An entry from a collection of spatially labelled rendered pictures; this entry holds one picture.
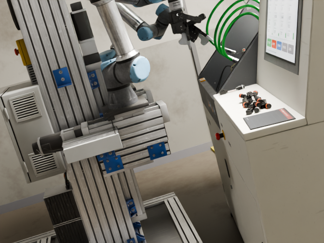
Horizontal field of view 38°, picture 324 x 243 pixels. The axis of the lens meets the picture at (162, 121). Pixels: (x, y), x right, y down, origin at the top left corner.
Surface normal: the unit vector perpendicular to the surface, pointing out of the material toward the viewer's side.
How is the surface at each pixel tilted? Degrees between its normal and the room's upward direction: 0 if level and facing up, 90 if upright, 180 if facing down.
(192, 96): 90
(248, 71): 90
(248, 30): 90
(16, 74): 90
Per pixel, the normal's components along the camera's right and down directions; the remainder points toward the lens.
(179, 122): 0.18, 0.21
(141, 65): 0.75, 0.11
